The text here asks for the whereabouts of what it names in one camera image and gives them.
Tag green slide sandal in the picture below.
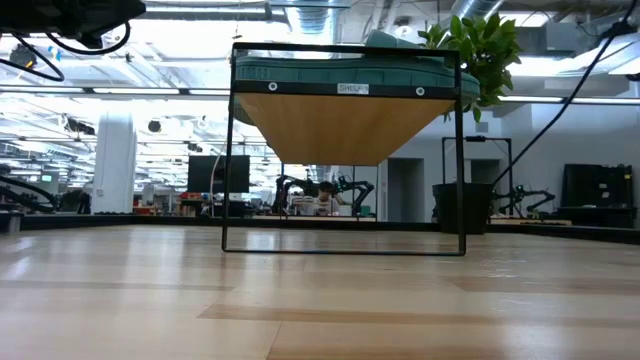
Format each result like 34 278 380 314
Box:
233 29 481 114

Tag person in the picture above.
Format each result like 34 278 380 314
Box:
299 180 346 217

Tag black background robot arms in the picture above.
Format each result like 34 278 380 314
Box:
272 174 376 217

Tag black background monitor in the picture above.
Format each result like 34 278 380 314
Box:
187 154 251 195

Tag green potted plant black pot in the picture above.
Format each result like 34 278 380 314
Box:
417 13 524 235

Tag white pillar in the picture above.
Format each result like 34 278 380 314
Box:
91 112 137 215

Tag black equipment cart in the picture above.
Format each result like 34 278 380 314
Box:
557 163 639 229

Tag wooden shelf with black frame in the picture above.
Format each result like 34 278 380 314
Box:
221 42 468 257

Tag black metal stand frame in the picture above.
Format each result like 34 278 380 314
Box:
441 135 514 217

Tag black metal table frame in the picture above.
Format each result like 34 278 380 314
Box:
0 212 640 246

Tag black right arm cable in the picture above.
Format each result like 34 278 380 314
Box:
492 0 640 187

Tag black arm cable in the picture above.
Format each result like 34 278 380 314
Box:
492 0 640 187
0 22 132 84

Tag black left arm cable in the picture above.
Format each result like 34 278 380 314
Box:
0 22 132 84

